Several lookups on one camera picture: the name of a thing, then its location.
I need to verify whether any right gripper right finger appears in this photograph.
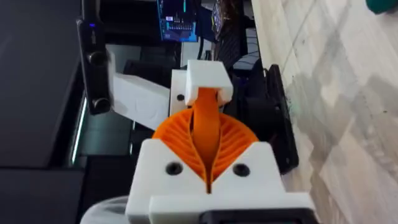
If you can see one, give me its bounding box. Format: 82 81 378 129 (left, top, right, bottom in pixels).
208 112 286 195

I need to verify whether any bare white finger of the left gripper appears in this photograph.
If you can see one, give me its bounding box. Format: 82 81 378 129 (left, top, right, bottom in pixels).
185 59 234 107

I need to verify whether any white orange finger of the left gripper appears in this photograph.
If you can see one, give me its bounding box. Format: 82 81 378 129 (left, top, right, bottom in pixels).
169 68 188 118

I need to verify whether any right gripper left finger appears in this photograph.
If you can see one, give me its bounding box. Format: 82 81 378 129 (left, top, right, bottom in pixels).
126 108 209 224

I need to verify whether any black upright wrist plate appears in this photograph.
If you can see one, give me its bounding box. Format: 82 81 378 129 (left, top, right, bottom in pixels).
266 63 300 175

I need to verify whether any computer monitor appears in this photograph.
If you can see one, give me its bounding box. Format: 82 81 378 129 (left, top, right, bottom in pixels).
156 0 199 43

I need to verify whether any green tub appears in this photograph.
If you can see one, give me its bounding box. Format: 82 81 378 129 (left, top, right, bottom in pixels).
365 0 398 15

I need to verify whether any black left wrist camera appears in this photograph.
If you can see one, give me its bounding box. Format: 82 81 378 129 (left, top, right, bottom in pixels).
76 17 112 115

